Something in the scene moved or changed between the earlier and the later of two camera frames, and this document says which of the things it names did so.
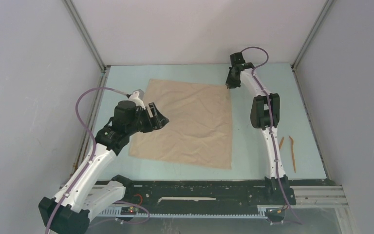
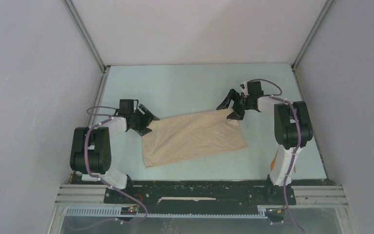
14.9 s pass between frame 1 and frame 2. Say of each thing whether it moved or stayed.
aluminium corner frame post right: stayed
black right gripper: moved
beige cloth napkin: moved
